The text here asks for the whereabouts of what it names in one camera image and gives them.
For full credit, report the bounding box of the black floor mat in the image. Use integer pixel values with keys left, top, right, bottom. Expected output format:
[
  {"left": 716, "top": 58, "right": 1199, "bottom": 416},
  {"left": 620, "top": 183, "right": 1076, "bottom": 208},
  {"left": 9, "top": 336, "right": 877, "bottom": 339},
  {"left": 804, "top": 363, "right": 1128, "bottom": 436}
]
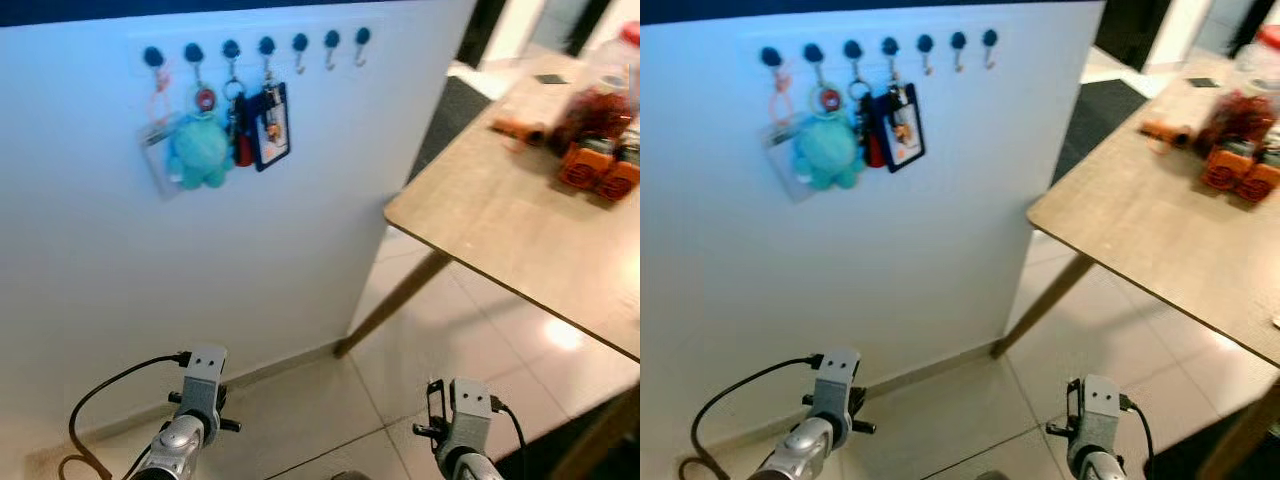
[
  {"left": 495, "top": 400, "right": 641, "bottom": 480},
  {"left": 1140, "top": 400, "right": 1280, "bottom": 480}
]

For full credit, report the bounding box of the light wooden table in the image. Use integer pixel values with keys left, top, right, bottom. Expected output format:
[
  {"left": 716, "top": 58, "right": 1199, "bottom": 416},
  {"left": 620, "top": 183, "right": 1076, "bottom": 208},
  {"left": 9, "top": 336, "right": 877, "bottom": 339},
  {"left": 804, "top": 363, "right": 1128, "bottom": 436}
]
[
  {"left": 335, "top": 50, "right": 641, "bottom": 480},
  {"left": 990, "top": 50, "right": 1280, "bottom": 480}
]

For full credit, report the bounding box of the red black key bundle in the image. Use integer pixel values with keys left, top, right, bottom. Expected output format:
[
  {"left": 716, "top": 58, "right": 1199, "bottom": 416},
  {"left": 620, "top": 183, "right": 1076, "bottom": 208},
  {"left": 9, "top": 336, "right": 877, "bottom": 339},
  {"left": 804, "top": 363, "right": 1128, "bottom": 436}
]
[
  {"left": 226, "top": 78, "right": 254, "bottom": 169},
  {"left": 853, "top": 80, "right": 887, "bottom": 170}
]

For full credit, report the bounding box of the dark blue badge holder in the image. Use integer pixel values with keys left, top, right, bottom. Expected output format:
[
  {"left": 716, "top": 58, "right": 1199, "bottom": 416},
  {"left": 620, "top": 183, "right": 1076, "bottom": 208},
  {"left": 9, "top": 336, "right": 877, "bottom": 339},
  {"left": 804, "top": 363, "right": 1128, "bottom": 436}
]
[
  {"left": 247, "top": 82, "right": 293, "bottom": 173},
  {"left": 877, "top": 83, "right": 927, "bottom": 174}
]

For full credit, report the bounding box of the orange black fan device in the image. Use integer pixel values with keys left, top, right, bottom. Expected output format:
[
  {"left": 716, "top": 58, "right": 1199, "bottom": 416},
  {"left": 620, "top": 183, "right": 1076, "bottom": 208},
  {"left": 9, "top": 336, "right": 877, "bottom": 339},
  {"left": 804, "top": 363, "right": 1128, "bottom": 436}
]
[
  {"left": 558, "top": 140, "right": 611, "bottom": 191},
  {"left": 595, "top": 150, "right": 641, "bottom": 203},
  {"left": 1200, "top": 145, "right": 1251, "bottom": 191},
  {"left": 1235, "top": 158, "right": 1280, "bottom": 204}
]

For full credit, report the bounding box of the dark blue carpet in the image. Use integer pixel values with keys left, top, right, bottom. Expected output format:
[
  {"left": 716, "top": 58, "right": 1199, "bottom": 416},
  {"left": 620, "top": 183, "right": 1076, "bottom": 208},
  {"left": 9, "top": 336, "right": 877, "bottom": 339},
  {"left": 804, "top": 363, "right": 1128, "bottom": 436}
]
[
  {"left": 405, "top": 75, "right": 496, "bottom": 186},
  {"left": 1050, "top": 80, "right": 1151, "bottom": 187}
]

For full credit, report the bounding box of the brown cardboard tube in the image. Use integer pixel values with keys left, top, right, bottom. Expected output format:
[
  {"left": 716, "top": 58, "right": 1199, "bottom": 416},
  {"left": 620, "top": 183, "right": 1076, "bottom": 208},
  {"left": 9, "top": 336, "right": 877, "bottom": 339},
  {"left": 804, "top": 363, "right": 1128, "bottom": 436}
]
[
  {"left": 1140, "top": 120, "right": 1193, "bottom": 149},
  {"left": 490, "top": 118, "right": 547, "bottom": 147}
]

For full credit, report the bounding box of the clear jar red lid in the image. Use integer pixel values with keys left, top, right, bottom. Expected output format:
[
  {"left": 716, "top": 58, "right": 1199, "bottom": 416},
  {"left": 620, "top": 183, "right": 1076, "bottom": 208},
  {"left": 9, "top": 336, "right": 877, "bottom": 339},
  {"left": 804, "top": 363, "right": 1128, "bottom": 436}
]
[
  {"left": 1205, "top": 25, "right": 1280, "bottom": 153},
  {"left": 555, "top": 22, "right": 641, "bottom": 156}
]

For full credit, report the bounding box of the black door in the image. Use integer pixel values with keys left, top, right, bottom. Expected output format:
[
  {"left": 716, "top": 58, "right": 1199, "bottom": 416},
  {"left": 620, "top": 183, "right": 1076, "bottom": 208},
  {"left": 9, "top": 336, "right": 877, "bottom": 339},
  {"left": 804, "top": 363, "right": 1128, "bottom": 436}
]
[
  {"left": 457, "top": 0, "right": 511, "bottom": 69},
  {"left": 1095, "top": 0, "right": 1189, "bottom": 71}
]

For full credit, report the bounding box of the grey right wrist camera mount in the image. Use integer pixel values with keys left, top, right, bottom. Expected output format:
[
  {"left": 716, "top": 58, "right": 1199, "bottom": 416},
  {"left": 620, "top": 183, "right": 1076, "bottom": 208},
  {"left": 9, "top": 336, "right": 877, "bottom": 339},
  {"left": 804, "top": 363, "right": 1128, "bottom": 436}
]
[
  {"left": 1078, "top": 375, "right": 1123, "bottom": 456},
  {"left": 447, "top": 378, "right": 493, "bottom": 456}
]

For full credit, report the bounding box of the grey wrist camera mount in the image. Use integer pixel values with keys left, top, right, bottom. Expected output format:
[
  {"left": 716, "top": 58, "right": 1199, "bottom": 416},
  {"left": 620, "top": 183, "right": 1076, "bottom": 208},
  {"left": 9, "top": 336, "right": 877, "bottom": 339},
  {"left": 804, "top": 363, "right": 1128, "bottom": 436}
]
[
  {"left": 447, "top": 378, "right": 493, "bottom": 456},
  {"left": 1078, "top": 375, "right": 1123, "bottom": 456},
  {"left": 816, "top": 348, "right": 863, "bottom": 441},
  {"left": 180, "top": 345, "right": 229, "bottom": 441}
]

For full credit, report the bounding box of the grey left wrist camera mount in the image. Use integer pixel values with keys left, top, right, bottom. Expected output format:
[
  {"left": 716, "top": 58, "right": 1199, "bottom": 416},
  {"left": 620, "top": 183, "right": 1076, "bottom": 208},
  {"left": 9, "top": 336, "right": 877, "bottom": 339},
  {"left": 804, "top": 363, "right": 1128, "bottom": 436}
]
[
  {"left": 816, "top": 348, "right": 863, "bottom": 441},
  {"left": 180, "top": 345, "right": 229, "bottom": 441}
]

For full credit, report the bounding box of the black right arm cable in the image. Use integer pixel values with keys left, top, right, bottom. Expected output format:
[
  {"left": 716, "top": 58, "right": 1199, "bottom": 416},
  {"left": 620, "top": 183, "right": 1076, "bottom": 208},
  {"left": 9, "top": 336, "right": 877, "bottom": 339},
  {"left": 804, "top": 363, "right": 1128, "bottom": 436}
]
[
  {"left": 488, "top": 397, "right": 529, "bottom": 480},
  {"left": 1120, "top": 395, "right": 1157, "bottom": 480}
]

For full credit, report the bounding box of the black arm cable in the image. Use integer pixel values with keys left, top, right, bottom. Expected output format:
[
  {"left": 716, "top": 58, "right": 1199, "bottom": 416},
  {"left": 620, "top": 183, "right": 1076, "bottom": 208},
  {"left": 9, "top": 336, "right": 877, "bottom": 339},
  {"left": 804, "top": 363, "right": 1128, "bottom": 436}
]
[
  {"left": 58, "top": 352, "right": 193, "bottom": 480},
  {"left": 1120, "top": 395, "right": 1157, "bottom": 480},
  {"left": 488, "top": 397, "right": 529, "bottom": 480},
  {"left": 680, "top": 355, "right": 823, "bottom": 480}
]

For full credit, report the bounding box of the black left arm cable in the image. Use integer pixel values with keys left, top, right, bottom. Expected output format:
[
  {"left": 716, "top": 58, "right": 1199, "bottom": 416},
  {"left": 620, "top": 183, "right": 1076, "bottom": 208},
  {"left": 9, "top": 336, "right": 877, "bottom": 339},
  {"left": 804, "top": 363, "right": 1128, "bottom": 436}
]
[
  {"left": 58, "top": 352, "right": 193, "bottom": 480},
  {"left": 680, "top": 355, "right": 823, "bottom": 480}
]

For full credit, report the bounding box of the clear card holder pink lanyard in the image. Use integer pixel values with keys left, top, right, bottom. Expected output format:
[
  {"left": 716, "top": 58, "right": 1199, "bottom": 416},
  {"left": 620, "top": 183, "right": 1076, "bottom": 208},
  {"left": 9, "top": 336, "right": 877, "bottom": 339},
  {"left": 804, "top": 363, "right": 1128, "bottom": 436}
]
[
  {"left": 138, "top": 65, "right": 187, "bottom": 199},
  {"left": 763, "top": 70, "right": 813, "bottom": 203}
]

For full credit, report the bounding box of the turquoise plush keychain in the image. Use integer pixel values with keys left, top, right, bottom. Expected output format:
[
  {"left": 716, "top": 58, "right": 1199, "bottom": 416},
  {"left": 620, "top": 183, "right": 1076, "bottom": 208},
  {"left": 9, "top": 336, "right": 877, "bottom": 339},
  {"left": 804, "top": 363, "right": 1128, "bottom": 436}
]
[
  {"left": 165, "top": 85, "right": 237, "bottom": 191},
  {"left": 793, "top": 86, "right": 863, "bottom": 192}
]

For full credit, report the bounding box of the white hook rail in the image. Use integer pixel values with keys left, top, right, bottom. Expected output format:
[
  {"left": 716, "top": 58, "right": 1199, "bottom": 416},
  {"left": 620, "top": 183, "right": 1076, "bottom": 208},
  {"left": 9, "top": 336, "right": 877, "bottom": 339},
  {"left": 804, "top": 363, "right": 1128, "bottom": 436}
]
[
  {"left": 128, "top": 22, "right": 387, "bottom": 77},
  {"left": 745, "top": 24, "right": 1011, "bottom": 77}
]

